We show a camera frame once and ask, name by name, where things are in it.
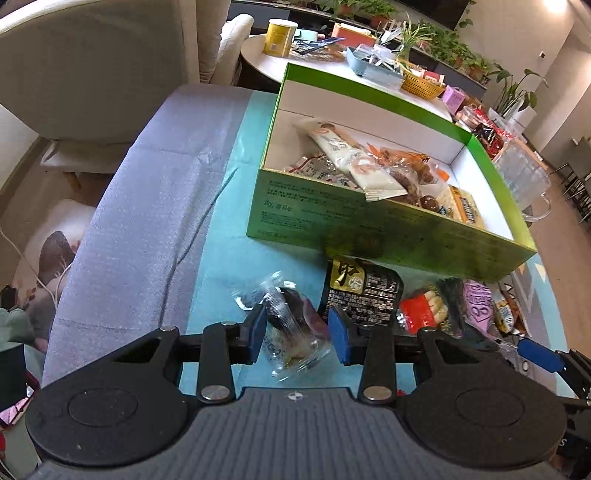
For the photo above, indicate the black snack packet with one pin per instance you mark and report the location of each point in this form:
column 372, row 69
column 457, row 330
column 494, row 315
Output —
column 364, row 286

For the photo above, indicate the dark dining chair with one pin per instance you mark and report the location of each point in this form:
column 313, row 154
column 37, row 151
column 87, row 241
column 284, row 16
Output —
column 577, row 189

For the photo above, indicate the white round table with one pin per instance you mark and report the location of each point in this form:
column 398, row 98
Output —
column 258, row 69

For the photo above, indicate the yellow biscuit packet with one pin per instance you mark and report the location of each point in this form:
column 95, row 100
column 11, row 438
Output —
column 464, row 207

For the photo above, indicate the brown snack packet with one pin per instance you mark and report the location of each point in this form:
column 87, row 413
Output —
column 503, row 316

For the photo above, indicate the white air purifier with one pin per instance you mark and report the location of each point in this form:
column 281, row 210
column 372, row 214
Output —
column 526, row 121

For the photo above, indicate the yellow can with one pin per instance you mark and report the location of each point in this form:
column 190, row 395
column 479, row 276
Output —
column 279, row 39

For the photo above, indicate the yellow woven basket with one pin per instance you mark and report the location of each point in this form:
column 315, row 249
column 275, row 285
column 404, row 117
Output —
column 422, row 85

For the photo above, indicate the green potted plant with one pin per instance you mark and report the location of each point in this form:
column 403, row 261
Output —
column 339, row 7
column 480, row 64
column 376, row 11
column 443, row 46

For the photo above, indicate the pink gift box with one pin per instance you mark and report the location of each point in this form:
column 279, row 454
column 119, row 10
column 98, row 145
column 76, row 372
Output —
column 454, row 97

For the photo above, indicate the long beige snack packet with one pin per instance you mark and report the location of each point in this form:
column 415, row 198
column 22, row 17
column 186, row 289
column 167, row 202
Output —
column 351, row 157

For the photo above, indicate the red snack bag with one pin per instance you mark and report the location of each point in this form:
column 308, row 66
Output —
column 491, row 129

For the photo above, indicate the grey cloth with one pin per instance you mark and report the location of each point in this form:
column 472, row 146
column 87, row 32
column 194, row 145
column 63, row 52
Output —
column 138, row 207

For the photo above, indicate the teal patterned tablecloth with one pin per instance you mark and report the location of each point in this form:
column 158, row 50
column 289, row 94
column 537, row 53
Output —
column 221, row 258

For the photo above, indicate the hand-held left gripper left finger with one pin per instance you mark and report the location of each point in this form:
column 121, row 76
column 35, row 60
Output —
column 256, row 334

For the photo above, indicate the black television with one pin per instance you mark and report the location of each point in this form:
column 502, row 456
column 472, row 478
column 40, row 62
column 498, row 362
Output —
column 438, row 11

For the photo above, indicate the beige recliner sofa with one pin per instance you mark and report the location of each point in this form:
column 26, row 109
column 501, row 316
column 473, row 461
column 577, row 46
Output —
column 92, row 55

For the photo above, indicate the spider plant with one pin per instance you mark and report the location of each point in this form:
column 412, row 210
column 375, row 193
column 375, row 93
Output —
column 408, row 34

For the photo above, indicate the orange clear snack packet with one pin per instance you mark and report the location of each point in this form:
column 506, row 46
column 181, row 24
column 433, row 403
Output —
column 397, row 157

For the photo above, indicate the purple snack packet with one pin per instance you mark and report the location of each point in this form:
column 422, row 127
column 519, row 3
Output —
column 478, row 302

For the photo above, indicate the green cardboard box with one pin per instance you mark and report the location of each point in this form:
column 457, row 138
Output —
column 369, row 240

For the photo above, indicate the large leaf plant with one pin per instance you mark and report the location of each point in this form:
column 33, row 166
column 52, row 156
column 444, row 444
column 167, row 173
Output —
column 517, row 92

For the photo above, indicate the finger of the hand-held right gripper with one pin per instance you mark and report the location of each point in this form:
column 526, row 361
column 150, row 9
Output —
column 540, row 354

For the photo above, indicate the orange tissue box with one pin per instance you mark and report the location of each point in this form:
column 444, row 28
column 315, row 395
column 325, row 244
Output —
column 353, row 33

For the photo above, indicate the glass mug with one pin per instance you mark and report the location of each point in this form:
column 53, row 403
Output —
column 521, row 177

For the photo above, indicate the grey-blue plastic basket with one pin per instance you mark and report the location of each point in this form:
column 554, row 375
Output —
column 374, row 69

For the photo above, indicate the dark bag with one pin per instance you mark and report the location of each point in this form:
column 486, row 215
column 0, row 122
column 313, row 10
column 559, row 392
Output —
column 11, row 374

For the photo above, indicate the dark snack packet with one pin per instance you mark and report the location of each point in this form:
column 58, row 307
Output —
column 452, row 295

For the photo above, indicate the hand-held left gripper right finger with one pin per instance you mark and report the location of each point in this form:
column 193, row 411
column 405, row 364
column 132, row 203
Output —
column 339, row 334

